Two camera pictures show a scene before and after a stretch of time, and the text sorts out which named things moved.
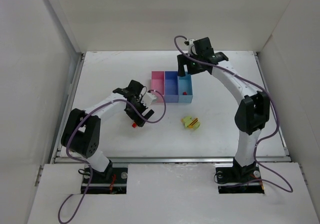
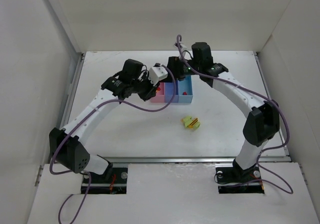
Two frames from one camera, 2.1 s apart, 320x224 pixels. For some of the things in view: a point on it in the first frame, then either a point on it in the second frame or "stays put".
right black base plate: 236,180 stays put
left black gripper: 140,112 → 149,92
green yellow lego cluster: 190,122 stays put
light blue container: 185,89 stays put
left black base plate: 112,180 stays put
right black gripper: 184,60 → 173,68
